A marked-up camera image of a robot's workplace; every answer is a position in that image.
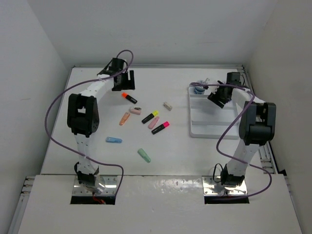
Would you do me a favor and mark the orange cap black highlighter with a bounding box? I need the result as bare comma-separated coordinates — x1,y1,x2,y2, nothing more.
121,92,137,104

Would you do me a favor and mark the orange pastel highlighter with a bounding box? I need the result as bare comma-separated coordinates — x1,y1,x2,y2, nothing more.
119,112,130,126

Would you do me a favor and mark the yellow cap black highlighter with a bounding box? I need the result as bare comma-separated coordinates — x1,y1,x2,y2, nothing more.
141,110,159,124

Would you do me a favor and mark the pink pastel highlighter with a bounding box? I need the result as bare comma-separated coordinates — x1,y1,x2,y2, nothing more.
148,116,159,129

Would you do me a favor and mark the pink cap black highlighter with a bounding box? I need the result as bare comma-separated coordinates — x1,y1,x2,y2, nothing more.
151,121,170,135

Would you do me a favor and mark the blue pastel highlighter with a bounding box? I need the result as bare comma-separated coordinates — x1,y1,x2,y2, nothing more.
105,137,122,143

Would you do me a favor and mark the green pastel highlighter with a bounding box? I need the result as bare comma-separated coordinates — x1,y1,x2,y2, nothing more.
137,148,151,163

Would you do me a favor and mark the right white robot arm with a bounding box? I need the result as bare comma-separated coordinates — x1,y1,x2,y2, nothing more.
208,72,276,187

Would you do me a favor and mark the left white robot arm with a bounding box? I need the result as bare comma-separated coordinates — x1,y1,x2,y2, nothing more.
67,58,135,190

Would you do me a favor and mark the white compartment tray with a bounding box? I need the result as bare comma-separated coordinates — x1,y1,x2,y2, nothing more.
188,86,238,139

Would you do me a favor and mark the beige eraser block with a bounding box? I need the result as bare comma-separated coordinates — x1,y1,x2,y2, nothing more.
163,102,173,111

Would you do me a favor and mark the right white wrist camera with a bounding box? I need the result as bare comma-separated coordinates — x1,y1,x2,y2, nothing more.
205,78,219,93

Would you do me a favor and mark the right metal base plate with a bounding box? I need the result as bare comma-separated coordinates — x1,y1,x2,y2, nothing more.
202,176,248,196

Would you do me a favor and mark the metal base plate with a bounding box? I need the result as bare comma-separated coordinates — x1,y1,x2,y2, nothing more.
72,175,117,196
202,176,248,196

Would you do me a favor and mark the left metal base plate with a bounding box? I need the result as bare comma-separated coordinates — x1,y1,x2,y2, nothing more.
72,175,117,196

